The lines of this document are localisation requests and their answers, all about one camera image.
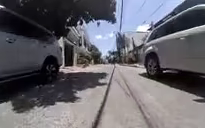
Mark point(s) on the white building with garage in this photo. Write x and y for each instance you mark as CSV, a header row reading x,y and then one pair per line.
x,y
73,46

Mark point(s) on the pale building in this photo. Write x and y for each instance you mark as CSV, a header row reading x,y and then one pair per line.
x,y
131,43

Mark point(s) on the grey concrete road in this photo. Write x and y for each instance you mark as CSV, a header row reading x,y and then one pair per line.
x,y
123,100

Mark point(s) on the utility pole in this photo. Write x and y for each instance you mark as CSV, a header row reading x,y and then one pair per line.
x,y
121,20

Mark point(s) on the large dark tree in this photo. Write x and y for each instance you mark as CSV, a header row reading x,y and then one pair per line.
x,y
56,13

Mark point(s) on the white van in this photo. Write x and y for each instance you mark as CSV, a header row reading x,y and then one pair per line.
x,y
186,43

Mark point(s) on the white car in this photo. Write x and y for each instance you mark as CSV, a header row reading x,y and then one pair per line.
x,y
16,50

